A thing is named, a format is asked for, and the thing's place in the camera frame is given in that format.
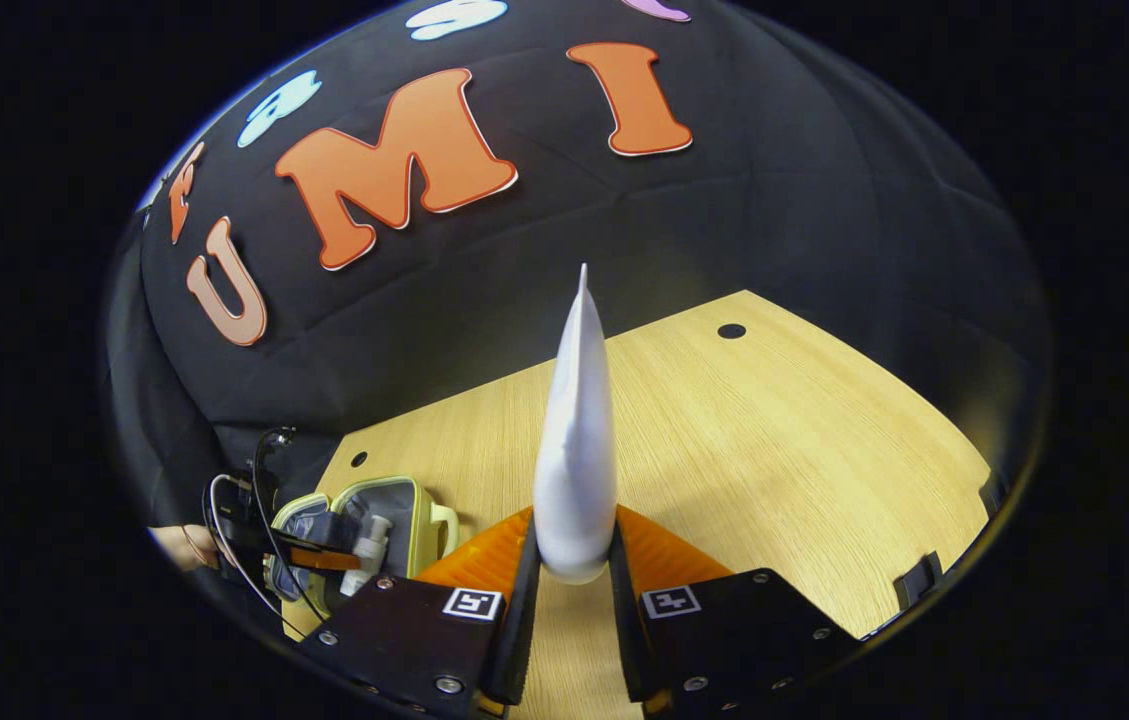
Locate black backdrop cloth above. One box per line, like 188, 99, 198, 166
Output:
104, 0, 1055, 561

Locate black cable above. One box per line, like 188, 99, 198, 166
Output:
250, 426, 325, 601

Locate small yellow suitcase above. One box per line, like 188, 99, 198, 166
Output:
269, 475, 461, 641

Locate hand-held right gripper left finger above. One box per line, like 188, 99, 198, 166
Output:
299, 505, 541, 717

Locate white cable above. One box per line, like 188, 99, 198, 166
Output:
207, 472, 287, 614

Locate white pump bottle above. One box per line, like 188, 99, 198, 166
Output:
338, 514, 394, 599

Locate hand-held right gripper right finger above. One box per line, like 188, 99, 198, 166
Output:
608, 504, 860, 717

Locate white squeeze tube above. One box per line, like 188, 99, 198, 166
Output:
531, 262, 619, 587

